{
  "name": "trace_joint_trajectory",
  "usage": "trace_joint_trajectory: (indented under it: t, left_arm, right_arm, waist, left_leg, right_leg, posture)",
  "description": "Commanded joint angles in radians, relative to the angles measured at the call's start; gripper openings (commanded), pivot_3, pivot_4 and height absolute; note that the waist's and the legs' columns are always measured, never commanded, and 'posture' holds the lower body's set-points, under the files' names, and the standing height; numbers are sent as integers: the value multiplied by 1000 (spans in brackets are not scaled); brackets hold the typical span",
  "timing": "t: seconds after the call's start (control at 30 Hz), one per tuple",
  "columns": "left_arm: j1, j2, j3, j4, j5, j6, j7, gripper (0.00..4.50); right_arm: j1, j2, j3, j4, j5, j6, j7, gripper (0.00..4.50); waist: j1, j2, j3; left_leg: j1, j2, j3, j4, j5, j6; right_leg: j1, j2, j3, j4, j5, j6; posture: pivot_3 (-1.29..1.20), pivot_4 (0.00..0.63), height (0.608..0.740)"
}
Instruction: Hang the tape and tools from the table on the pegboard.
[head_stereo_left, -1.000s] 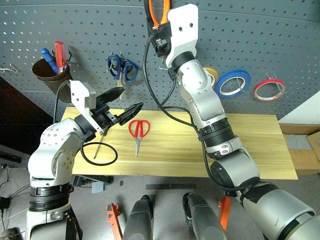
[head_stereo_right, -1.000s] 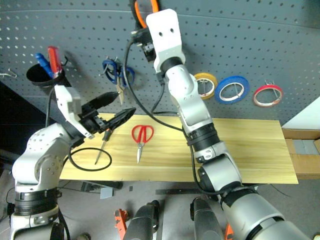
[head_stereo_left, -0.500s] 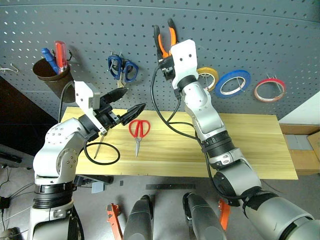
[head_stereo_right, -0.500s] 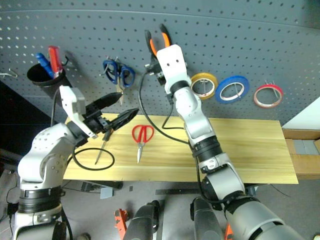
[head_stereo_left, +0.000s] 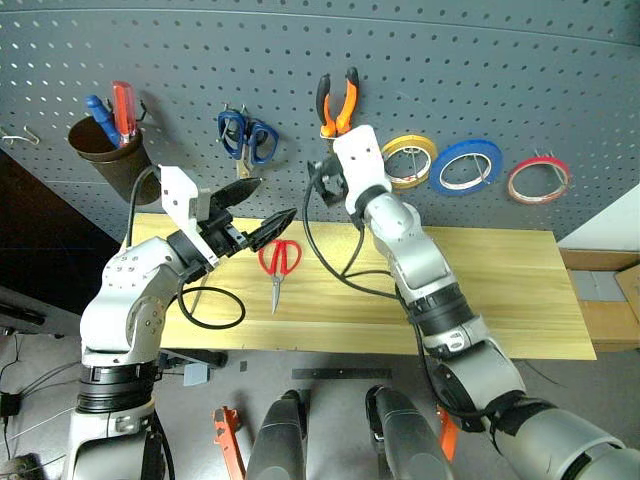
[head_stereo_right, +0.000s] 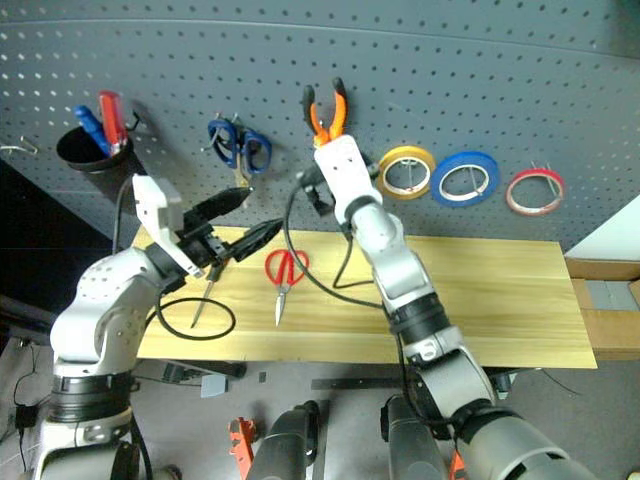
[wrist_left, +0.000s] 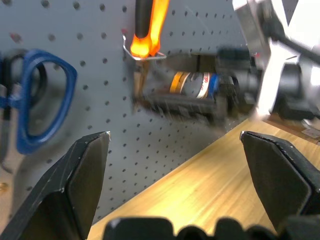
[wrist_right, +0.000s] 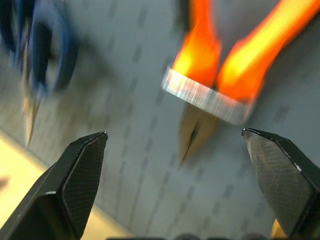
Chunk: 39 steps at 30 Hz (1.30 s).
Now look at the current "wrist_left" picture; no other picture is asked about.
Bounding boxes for grey metal pegboard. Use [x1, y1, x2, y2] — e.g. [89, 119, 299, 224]
[0, 0, 251, 226]

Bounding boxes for silver metal pegboard hook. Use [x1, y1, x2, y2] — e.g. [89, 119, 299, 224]
[121, 34, 168, 61]

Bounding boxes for blue handled scissors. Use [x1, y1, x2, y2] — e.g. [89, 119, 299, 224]
[0, 48, 78, 156]

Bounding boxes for orange white blue tape roll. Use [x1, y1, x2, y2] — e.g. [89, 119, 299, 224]
[169, 71, 221, 100]

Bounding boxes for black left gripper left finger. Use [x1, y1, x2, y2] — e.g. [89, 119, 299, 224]
[0, 130, 111, 240]

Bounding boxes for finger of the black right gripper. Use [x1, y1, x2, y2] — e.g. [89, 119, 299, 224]
[196, 54, 219, 74]
[139, 91, 227, 123]

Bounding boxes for orange and black tool handle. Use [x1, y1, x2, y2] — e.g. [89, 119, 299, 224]
[129, 0, 171, 59]

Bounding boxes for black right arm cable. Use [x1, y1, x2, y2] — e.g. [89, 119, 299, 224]
[264, 19, 320, 65]

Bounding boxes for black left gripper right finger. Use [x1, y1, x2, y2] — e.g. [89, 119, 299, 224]
[239, 130, 320, 233]

